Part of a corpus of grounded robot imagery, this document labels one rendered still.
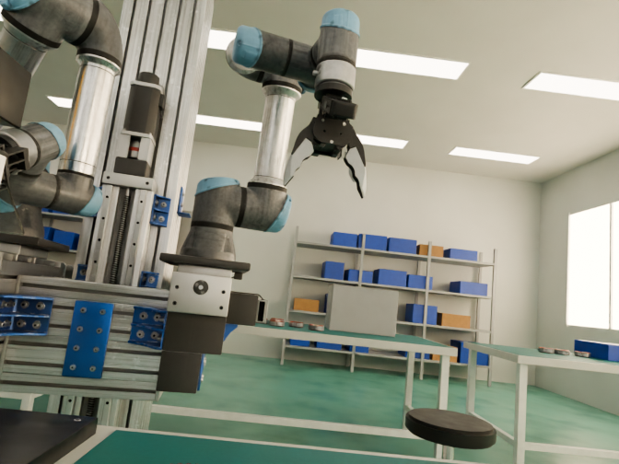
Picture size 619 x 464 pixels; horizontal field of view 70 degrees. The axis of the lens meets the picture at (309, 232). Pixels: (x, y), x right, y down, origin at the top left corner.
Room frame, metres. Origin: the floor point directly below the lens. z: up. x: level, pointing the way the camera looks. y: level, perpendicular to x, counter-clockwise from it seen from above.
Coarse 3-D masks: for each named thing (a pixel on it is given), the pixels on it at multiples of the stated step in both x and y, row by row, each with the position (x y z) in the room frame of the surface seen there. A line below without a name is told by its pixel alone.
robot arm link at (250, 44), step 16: (240, 32) 0.79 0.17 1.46; (256, 32) 0.80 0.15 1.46; (240, 48) 0.80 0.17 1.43; (256, 48) 0.80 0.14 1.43; (272, 48) 0.81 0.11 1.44; (288, 48) 0.82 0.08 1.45; (240, 64) 0.84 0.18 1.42; (256, 64) 0.83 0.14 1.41; (272, 64) 0.83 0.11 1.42; (288, 64) 0.83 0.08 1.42
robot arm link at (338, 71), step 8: (320, 64) 0.76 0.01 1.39; (328, 64) 0.75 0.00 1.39; (336, 64) 0.75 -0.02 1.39; (344, 64) 0.75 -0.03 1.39; (312, 72) 0.78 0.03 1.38; (320, 72) 0.76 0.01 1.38; (328, 72) 0.75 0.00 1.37; (336, 72) 0.75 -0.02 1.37; (344, 72) 0.75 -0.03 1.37; (352, 72) 0.76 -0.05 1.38; (320, 80) 0.76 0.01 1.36; (328, 80) 0.75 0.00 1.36; (336, 80) 0.75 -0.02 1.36; (344, 80) 0.75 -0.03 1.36; (352, 80) 0.76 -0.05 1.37; (352, 88) 0.77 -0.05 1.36
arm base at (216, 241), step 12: (192, 228) 1.18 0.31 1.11; (204, 228) 1.16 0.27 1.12; (216, 228) 1.16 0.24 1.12; (228, 228) 1.19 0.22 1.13; (192, 240) 1.17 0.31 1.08; (204, 240) 1.15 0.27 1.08; (216, 240) 1.16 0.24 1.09; (228, 240) 1.18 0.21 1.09; (180, 252) 1.18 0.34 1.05; (192, 252) 1.14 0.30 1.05; (204, 252) 1.14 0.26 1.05; (216, 252) 1.15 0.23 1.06; (228, 252) 1.17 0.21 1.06
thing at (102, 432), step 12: (96, 432) 0.66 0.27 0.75; (108, 432) 0.66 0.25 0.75; (144, 432) 0.68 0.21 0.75; (156, 432) 0.69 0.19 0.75; (168, 432) 0.69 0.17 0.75; (84, 444) 0.61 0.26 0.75; (96, 444) 0.61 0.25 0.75; (264, 444) 0.69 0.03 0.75; (276, 444) 0.69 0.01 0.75; (288, 444) 0.70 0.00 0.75; (72, 456) 0.57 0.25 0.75; (384, 456) 0.69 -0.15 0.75; (396, 456) 0.70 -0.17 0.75; (408, 456) 0.70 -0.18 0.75
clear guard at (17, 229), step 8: (0, 184) 0.53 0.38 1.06; (0, 192) 0.53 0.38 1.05; (8, 192) 0.53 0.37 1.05; (0, 200) 0.54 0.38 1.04; (8, 200) 0.54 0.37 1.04; (0, 208) 0.55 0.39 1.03; (8, 208) 0.55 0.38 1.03; (16, 208) 0.55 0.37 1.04; (0, 216) 0.56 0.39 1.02; (8, 216) 0.56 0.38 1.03; (16, 216) 0.56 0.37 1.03; (0, 224) 0.57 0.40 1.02; (8, 224) 0.57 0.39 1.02; (16, 224) 0.57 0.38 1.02; (0, 232) 0.58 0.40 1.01; (8, 232) 0.58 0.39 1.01; (16, 232) 0.58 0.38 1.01; (24, 232) 0.58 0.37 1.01
